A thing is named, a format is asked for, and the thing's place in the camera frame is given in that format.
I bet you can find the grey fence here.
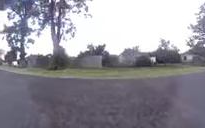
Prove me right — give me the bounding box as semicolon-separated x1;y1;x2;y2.
71;55;104;69
25;54;54;69

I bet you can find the leafy tree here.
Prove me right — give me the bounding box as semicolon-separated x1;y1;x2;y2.
185;1;205;58

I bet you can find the tall tree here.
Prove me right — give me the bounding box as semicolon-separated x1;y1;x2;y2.
0;0;41;68
33;0;93;70

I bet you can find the round bush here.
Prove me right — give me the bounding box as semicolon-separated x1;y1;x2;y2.
101;53;120;68
134;54;153;68

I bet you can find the dark hedge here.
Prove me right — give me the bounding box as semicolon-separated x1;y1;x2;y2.
154;48;183;65

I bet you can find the grass strip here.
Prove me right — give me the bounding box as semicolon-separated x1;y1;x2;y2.
0;63;205;80

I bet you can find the pale building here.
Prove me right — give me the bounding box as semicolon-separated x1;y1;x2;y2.
180;49;204;64

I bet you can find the grey asphalt road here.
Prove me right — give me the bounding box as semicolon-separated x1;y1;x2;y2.
0;65;205;128

